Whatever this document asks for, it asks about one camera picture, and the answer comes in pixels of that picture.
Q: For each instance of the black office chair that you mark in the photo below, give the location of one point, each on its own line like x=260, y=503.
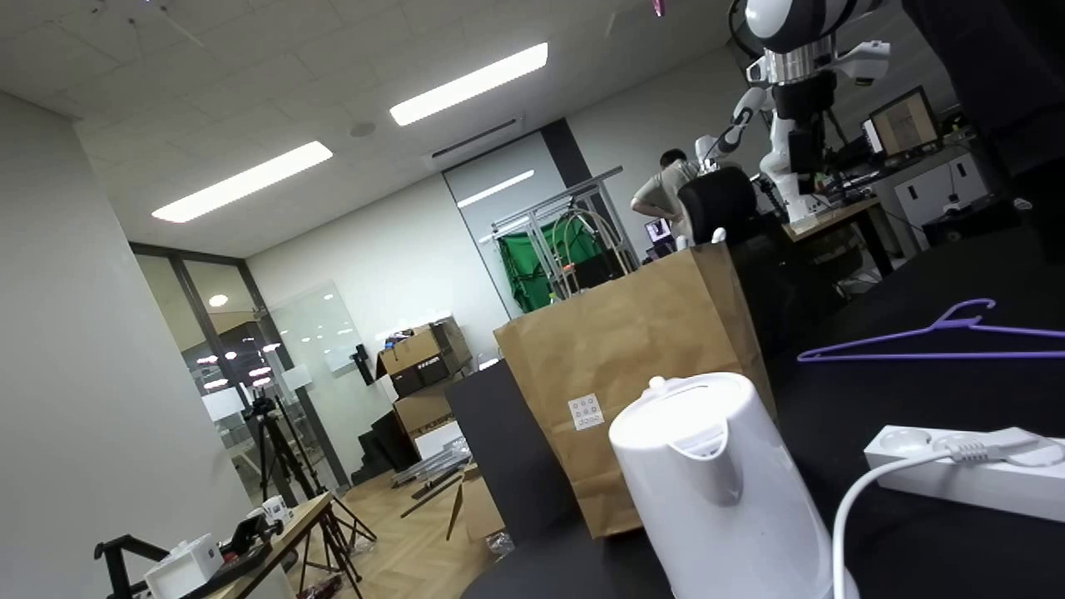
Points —
x=721, y=200

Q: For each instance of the metal clothes rail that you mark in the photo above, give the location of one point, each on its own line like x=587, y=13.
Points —
x=562, y=242

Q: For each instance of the computer monitor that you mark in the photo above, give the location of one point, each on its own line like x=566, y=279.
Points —
x=902, y=123

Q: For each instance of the white box on table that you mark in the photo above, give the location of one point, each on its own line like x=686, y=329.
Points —
x=187, y=567

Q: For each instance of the brown paper bag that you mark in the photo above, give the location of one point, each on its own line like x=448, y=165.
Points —
x=587, y=356

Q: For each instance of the wooden desk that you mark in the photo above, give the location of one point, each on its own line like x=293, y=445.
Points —
x=837, y=216

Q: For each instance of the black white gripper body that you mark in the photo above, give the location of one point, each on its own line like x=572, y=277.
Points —
x=801, y=65

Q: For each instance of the white electric kettle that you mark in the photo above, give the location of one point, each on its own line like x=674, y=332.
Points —
x=721, y=498

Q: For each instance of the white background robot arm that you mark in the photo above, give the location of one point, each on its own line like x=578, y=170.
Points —
x=793, y=186

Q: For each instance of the white power strip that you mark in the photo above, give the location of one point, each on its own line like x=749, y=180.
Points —
x=1009, y=470

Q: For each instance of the white drawer cabinet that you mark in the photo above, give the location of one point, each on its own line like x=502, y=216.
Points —
x=941, y=186

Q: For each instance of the person in grey shirt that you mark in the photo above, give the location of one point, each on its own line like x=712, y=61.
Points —
x=661, y=195

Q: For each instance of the wooden side table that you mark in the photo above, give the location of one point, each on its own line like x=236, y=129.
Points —
x=293, y=531

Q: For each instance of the stacked cardboard boxes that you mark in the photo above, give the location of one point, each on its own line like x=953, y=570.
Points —
x=420, y=366

